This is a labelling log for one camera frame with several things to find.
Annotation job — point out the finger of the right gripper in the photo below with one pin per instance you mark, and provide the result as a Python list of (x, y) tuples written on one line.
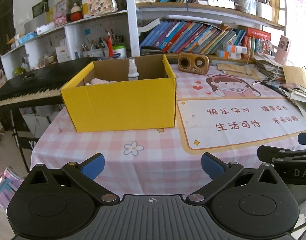
[(267, 153), (302, 138)]

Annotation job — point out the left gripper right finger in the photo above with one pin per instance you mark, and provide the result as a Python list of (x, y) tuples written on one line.
[(223, 177)]

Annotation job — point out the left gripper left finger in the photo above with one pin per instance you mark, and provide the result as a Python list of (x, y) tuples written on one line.
[(84, 174)]

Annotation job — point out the pink plush pig toy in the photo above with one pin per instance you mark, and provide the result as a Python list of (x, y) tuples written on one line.
[(96, 81)]

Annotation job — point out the pink checkered tablecloth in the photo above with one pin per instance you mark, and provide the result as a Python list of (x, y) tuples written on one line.
[(225, 115)]

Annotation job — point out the brown kraft envelope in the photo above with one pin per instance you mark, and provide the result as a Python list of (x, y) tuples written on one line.
[(294, 76)]

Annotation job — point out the stack of papers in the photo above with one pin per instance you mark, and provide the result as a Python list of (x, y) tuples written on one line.
[(268, 66)]

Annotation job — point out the pink phone stand box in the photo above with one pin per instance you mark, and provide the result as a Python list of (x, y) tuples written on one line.
[(282, 49)]

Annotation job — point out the black Yamaha keyboard piano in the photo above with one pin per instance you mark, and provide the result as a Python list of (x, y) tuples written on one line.
[(40, 87)]

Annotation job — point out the yellow cardboard box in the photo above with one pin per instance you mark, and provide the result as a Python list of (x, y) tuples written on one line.
[(146, 103)]

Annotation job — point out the white spray bottle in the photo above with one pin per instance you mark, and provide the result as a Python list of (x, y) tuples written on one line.
[(133, 73)]

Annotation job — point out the wooden retro radio speaker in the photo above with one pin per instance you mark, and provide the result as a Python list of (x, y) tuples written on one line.
[(193, 63)]

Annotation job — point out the white green lid jar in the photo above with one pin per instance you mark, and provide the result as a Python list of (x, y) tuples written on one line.
[(119, 51)]

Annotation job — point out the red glue bottle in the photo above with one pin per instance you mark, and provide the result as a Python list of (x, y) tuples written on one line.
[(110, 45)]

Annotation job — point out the wooden bookshelf with books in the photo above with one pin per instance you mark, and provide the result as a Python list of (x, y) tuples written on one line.
[(206, 26)]

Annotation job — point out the white cubby shelf unit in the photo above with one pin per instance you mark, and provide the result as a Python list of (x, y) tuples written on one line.
[(75, 35)]

